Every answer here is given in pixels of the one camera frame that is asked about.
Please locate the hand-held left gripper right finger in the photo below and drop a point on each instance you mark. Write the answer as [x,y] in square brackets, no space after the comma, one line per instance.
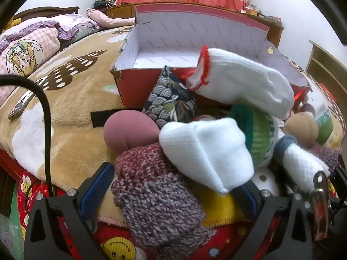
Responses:
[250,199]

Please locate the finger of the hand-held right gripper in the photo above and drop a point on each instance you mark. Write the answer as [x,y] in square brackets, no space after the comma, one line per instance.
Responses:
[284,176]

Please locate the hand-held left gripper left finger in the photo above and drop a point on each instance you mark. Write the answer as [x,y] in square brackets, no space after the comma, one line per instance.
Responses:
[97,187]

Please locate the white towel grey tie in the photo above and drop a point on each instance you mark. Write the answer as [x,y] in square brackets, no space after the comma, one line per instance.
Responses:
[301,165]

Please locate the purple maroon knitted sock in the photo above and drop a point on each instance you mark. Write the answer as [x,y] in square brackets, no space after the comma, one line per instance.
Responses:
[322,154]
[157,195]

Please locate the tan sock ball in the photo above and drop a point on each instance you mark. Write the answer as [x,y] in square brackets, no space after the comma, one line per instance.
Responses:
[301,130]

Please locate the white and green sock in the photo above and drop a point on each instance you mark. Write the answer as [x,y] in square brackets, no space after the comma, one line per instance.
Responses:
[325,122]
[257,132]

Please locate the pink sock ball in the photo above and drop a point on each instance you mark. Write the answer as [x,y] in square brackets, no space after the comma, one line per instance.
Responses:
[127,130]

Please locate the white sock bundle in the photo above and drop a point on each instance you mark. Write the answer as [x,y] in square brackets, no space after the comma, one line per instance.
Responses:
[206,151]

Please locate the dark patterned fabric pouch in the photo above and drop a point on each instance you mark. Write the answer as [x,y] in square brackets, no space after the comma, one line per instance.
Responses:
[168,103]

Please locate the red cardboard box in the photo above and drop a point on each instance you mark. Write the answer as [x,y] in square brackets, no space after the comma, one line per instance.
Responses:
[162,32]

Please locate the silver metal spring clip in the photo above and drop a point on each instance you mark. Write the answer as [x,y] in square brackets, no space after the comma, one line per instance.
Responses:
[320,208]

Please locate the red cartoon printed sheet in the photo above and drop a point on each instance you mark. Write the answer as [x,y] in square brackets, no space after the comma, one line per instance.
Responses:
[119,246]

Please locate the brown printed blanket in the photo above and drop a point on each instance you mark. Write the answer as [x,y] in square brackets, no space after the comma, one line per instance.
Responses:
[81,92]

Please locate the silver mobile phone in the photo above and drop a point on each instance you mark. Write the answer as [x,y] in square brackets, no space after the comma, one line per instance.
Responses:
[21,104]

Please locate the light wooden shelf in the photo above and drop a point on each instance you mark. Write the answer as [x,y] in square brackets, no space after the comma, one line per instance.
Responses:
[325,59]

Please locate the pink plaid cartoon pillow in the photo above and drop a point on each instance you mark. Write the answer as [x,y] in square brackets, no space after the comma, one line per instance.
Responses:
[40,40]

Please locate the purple ruffled pillow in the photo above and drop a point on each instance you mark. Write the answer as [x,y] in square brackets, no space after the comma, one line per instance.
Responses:
[73,23]

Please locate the pink rolled quilt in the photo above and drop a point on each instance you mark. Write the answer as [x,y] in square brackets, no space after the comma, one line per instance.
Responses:
[108,20]

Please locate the pile of small boxes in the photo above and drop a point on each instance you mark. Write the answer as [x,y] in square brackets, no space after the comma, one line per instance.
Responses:
[252,8]

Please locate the long wooden cabinet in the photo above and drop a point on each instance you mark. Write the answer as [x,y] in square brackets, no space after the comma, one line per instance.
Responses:
[119,10]

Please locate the dark wooden headboard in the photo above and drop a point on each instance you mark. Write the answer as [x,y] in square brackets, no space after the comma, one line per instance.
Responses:
[54,9]

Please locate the yellow cloth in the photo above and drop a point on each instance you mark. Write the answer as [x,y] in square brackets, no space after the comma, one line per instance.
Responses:
[15,20]

